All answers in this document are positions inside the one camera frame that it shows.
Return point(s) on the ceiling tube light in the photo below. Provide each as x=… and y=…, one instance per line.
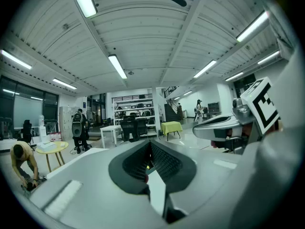
x=234, y=76
x=83, y=1
x=64, y=83
x=252, y=26
x=117, y=66
x=268, y=57
x=205, y=68
x=187, y=93
x=15, y=59

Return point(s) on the white flat box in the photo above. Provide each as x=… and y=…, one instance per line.
x=46, y=147

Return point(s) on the grey lockers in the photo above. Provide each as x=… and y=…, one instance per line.
x=65, y=120

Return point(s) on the person's right forearm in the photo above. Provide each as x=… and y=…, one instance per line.
x=280, y=126

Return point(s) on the blue wall poster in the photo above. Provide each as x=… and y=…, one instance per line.
x=84, y=105

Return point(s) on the white rectangular table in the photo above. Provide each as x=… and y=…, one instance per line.
x=110, y=128

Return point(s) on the large dark framed window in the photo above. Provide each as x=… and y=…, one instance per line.
x=26, y=108

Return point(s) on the small white item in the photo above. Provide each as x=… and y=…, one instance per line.
x=62, y=145

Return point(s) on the shrink-wrapped bottle pack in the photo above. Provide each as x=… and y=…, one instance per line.
x=54, y=136

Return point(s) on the round ceiling sensor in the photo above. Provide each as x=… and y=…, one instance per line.
x=131, y=73

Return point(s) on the person's grey shirt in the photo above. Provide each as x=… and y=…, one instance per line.
x=274, y=175

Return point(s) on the yellow-green clothed table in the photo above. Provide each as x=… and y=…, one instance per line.
x=171, y=126

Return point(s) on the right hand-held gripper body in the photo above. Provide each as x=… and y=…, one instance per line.
x=261, y=104

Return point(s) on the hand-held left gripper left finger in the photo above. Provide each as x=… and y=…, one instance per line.
x=95, y=187

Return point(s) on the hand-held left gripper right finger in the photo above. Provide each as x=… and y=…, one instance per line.
x=209, y=180

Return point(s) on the white water dispenser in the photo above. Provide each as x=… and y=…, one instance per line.
x=43, y=132

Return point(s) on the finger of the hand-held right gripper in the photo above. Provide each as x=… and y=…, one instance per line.
x=233, y=117
x=205, y=132

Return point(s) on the dark staircase with railing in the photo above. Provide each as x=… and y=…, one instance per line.
x=170, y=112

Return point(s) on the grey backpack device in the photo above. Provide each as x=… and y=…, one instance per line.
x=76, y=128

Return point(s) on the white metal shelf rack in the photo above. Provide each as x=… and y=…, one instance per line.
x=133, y=109

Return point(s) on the round yellow wooden table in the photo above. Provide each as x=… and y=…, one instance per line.
x=63, y=149

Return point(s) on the grey cabinet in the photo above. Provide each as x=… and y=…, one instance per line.
x=213, y=107

